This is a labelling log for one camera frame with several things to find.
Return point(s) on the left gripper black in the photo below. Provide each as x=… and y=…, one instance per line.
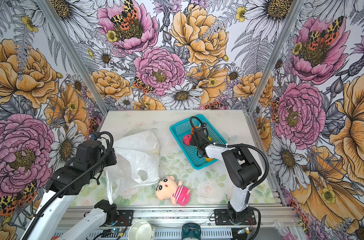
x=112, y=160

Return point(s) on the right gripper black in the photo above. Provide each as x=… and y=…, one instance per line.
x=193, y=139

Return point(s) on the pink toy fruit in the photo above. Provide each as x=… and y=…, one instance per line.
x=187, y=140

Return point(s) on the white plastic bag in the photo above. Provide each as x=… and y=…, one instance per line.
x=138, y=159

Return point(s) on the orange toy fruit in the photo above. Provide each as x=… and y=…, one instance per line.
x=192, y=129

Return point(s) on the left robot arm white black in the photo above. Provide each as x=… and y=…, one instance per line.
x=47, y=217

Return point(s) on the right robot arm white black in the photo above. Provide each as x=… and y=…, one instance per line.
x=243, y=169

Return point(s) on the teal plastic basket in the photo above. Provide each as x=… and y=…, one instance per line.
x=182, y=132

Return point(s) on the pink plush doll toy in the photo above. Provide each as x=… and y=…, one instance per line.
x=169, y=189

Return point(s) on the white round bowl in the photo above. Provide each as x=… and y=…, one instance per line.
x=142, y=230

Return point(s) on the dark green round object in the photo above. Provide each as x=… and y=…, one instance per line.
x=191, y=231

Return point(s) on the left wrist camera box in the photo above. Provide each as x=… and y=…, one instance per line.
x=95, y=135

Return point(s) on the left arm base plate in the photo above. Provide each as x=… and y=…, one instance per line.
x=122, y=218

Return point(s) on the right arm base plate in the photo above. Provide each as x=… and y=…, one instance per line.
x=224, y=217

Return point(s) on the aluminium frame rail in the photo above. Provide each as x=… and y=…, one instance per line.
x=81, y=223

